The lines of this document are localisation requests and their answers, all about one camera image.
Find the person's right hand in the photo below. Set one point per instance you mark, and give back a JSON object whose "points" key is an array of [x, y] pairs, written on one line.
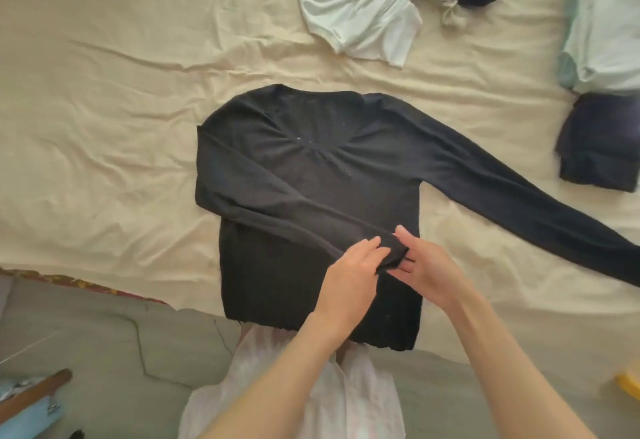
{"points": [[435, 269]]}

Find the person's left hand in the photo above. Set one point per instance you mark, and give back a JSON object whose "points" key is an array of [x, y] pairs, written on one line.
{"points": [[345, 284]]}

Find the person's right thumb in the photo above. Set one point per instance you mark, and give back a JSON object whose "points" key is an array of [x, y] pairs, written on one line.
{"points": [[410, 238]]}

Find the person's left thumb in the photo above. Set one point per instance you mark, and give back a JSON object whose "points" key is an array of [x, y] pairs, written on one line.
{"points": [[381, 258]]}

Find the black long-sleeved sweater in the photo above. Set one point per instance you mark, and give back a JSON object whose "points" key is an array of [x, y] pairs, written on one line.
{"points": [[300, 179]]}

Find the person's right forearm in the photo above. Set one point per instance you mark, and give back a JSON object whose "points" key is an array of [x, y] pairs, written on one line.
{"points": [[510, 368]]}

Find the person's left forearm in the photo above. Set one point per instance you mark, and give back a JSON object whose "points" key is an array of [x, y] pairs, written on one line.
{"points": [[280, 383]]}

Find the folded dark navy garment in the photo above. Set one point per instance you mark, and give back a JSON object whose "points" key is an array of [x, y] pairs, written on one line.
{"points": [[600, 144]]}

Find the crumpled mint green garment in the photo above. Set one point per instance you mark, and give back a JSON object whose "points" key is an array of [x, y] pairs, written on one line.
{"points": [[360, 4]]}

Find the yellow object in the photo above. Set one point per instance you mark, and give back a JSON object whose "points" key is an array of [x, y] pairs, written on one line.
{"points": [[629, 383]]}

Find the folded light green garment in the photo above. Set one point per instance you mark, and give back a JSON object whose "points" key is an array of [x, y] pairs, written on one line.
{"points": [[607, 24]]}

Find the beige bed sheet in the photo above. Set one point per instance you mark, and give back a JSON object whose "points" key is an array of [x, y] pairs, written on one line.
{"points": [[110, 129]]}

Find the patterned mattress edge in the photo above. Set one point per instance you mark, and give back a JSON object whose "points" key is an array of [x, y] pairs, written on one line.
{"points": [[75, 283]]}

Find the light blue bag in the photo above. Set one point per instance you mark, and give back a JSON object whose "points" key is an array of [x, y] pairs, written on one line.
{"points": [[25, 418]]}

